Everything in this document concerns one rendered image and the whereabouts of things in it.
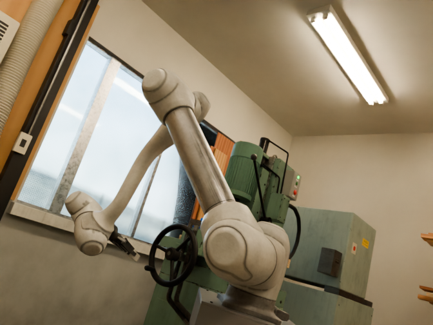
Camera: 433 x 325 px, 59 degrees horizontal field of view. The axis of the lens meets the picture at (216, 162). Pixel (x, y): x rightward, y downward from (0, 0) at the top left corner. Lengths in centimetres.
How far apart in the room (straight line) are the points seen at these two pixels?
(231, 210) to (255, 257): 14
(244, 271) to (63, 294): 222
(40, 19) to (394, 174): 345
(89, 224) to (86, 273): 170
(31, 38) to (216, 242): 204
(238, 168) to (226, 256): 115
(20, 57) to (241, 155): 146
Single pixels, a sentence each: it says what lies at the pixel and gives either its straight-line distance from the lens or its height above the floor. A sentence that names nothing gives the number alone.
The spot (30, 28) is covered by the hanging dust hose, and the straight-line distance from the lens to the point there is 273.
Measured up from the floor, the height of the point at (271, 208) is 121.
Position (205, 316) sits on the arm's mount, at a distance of 113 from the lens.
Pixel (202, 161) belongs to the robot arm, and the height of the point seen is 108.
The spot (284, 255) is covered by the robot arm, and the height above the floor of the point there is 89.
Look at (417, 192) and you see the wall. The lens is 419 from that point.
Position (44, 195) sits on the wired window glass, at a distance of 294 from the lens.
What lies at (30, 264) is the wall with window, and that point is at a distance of 291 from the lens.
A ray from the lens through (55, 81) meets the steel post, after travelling 283.
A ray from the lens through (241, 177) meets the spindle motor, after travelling 206.
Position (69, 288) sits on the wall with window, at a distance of 308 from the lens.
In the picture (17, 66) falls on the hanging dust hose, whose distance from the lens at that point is 264.
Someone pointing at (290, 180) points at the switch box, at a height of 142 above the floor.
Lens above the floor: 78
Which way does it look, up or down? 16 degrees up
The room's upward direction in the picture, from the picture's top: 17 degrees clockwise
